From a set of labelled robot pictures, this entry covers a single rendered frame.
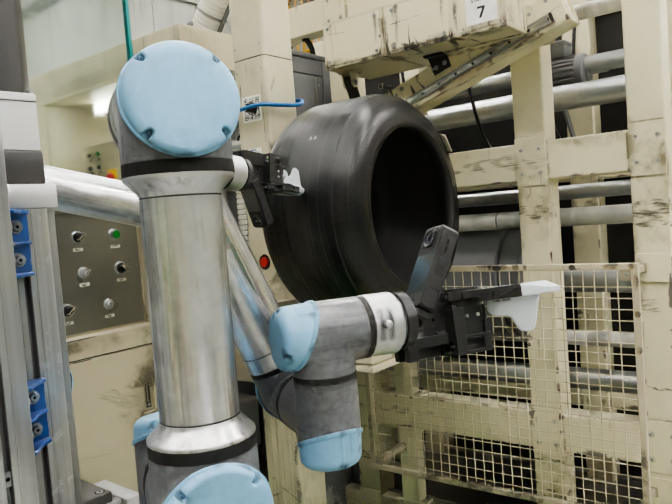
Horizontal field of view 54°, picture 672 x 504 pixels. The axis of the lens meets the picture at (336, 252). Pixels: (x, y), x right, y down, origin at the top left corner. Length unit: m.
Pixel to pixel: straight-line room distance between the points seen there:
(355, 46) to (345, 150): 0.60
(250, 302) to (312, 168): 0.78
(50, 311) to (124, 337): 1.05
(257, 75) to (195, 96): 1.32
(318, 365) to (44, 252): 0.43
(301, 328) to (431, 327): 0.18
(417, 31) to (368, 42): 0.17
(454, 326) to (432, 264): 0.08
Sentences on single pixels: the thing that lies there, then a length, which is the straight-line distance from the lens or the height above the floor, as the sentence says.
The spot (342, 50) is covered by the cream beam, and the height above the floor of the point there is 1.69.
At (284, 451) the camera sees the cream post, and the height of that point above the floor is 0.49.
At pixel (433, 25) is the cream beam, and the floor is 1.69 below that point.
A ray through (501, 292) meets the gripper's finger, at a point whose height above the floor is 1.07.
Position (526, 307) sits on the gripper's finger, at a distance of 0.85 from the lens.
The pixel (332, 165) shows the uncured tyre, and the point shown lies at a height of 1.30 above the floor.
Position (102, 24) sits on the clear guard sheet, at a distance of 2.14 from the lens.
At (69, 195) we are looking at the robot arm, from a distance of 1.23.
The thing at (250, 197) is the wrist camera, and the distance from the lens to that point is 1.45.
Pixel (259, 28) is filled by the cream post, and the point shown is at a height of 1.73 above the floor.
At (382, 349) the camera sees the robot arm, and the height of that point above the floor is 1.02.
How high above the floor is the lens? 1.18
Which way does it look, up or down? 3 degrees down
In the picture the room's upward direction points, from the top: 4 degrees counter-clockwise
